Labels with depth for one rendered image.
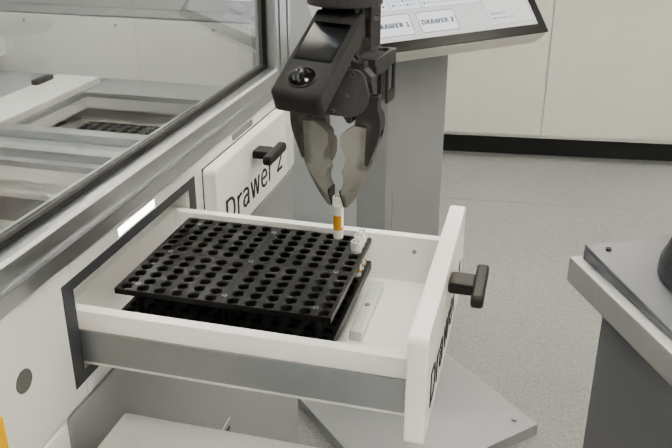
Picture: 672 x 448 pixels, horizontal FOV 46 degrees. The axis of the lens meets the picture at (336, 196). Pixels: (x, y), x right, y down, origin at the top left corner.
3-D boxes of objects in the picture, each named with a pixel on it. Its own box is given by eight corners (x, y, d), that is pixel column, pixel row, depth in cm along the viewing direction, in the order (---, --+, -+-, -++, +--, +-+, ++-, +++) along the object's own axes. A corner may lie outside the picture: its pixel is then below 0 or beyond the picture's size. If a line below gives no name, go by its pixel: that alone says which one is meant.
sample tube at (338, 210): (335, 233, 82) (335, 192, 80) (346, 235, 81) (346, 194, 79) (330, 238, 81) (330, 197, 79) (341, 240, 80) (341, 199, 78)
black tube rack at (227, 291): (370, 288, 91) (371, 237, 88) (331, 376, 75) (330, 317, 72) (193, 265, 96) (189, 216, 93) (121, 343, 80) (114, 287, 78)
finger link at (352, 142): (388, 193, 82) (386, 107, 79) (368, 214, 77) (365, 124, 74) (360, 190, 83) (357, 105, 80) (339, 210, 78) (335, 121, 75)
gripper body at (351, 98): (397, 105, 80) (401, -17, 75) (368, 129, 73) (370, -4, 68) (328, 97, 83) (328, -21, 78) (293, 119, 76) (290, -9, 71)
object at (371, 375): (444, 282, 92) (447, 235, 90) (406, 419, 69) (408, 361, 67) (136, 244, 102) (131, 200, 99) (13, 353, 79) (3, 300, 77)
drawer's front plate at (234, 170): (287, 173, 130) (286, 108, 125) (219, 249, 104) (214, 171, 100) (277, 172, 130) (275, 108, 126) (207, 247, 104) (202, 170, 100)
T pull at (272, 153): (287, 150, 116) (286, 141, 116) (270, 167, 109) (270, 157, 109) (264, 148, 117) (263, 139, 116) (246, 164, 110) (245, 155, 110)
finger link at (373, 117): (386, 164, 76) (384, 75, 73) (381, 169, 75) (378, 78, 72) (341, 160, 78) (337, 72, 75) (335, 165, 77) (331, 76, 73)
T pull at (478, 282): (488, 274, 81) (489, 262, 80) (482, 311, 74) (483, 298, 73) (453, 270, 81) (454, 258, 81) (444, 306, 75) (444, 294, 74)
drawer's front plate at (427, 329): (460, 288, 94) (466, 204, 90) (422, 448, 68) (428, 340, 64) (445, 286, 94) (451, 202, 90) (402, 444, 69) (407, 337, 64)
